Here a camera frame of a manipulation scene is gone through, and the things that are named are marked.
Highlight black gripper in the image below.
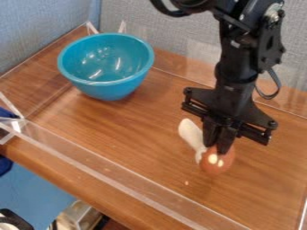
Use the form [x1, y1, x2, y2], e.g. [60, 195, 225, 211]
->
[182, 84, 277, 155]

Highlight brown toy mushroom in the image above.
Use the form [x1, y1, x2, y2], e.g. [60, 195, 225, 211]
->
[177, 119, 234, 176]

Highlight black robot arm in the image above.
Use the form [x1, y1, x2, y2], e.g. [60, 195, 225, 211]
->
[149, 0, 285, 155]

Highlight blue plastic bowl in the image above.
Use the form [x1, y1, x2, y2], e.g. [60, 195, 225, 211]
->
[57, 33, 154, 101]

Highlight dark blue object at edge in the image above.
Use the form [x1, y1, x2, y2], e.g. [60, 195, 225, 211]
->
[0, 107, 21, 178]

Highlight black object bottom left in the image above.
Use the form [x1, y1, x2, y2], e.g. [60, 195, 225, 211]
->
[0, 208, 34, 230]

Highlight clear acrylic barrier frame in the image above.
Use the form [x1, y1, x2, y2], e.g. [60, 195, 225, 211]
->
[0, 26, 307, 230]

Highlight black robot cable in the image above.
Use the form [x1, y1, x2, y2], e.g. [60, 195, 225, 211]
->
[253, 67, 282, 101]

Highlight metal bracket under table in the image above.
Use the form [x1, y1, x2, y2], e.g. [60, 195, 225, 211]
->
[46, 200, 101, 230]

